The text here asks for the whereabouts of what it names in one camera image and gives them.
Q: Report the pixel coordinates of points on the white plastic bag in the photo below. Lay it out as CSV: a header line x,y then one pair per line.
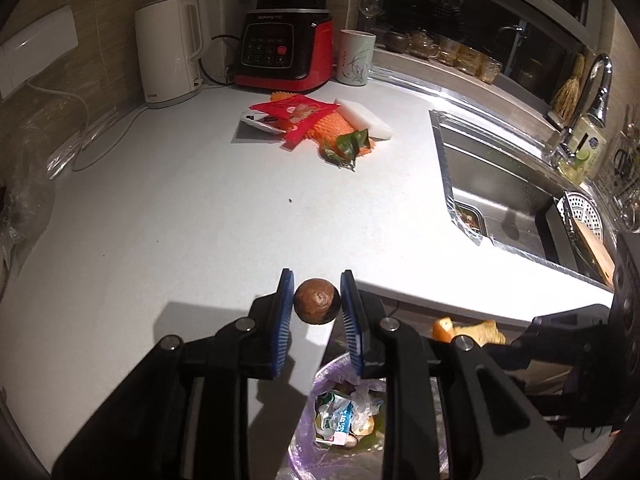
x,y
367,402

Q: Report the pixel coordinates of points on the large pale orange peel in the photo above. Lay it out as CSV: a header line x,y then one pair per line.
x,y
485,332

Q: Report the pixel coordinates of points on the white ceramic cup with print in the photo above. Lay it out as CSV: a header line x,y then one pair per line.
x,y
356,57

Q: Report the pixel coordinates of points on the stainless steel sink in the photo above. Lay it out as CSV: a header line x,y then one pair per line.
x,y
500,180

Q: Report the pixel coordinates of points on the small orange peel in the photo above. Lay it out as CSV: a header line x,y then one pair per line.
x,y
366,427

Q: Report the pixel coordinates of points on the green leaves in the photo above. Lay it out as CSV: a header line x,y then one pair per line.
x,y
347,147

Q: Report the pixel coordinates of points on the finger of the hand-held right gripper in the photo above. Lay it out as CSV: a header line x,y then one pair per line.
x,y
565,335

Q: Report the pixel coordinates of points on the brown round fruit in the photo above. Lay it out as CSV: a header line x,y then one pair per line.
x,y
317,301

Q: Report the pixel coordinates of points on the white sponge block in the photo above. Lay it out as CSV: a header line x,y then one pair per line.
x,y
370,122

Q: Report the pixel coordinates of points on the dish soap bottle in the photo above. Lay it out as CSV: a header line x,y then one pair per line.
x,y
585,150

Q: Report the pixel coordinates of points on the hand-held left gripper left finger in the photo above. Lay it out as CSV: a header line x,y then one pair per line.
x,y
282,325

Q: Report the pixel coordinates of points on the blue and white carton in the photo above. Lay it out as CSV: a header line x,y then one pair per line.
x,y
335,420

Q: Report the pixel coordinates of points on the bamboo whisk brush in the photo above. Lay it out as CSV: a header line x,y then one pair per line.
x,y
569,97

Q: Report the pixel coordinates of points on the clear plastic bag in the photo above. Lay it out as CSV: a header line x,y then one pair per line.
x,y
22,220

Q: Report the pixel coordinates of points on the chrome faucet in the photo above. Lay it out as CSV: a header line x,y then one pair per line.
x,y
602,90

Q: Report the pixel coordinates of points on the amber drinking glass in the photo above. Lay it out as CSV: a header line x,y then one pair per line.
x,y
490,70
470,60
451,51

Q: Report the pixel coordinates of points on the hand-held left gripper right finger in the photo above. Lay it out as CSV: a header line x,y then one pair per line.
x,y
352,325

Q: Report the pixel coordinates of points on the glass teapot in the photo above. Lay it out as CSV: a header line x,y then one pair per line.
x,y
423,46

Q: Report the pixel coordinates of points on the clear wine glass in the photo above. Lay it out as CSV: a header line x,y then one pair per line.
x,y
371,2

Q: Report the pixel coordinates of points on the wooden cutting board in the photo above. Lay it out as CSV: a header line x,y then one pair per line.
x,y
597,255

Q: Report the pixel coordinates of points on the white wall socket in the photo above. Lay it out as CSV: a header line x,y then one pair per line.
x,y
35,50

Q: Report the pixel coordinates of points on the white electric kettle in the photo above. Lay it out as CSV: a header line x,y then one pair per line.
x,y
170,50

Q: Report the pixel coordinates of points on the dark window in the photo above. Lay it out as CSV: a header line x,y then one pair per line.
x,y
475,5

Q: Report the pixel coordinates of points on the metal utensil rack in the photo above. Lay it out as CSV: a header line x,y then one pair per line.
x,y
625,170

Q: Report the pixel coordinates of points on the small white black packet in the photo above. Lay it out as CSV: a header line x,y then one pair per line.
x,y
257,121

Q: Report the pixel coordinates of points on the dark tea cup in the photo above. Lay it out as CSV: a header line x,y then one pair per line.
x,y
396,41

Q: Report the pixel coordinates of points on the orange foam fruit net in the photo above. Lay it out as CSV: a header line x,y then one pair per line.
x,y
330,127

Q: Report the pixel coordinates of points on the red and black blender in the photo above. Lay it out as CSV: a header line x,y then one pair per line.
x,y
280,45

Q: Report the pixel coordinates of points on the perforated metal steamer tray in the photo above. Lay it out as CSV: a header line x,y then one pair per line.
x,y
580,210

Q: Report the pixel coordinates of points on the trash bin with purple bag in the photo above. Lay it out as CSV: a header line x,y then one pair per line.
x,y
305,440

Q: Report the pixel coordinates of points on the red snack packet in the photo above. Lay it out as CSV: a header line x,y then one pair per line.
x,y
300,110

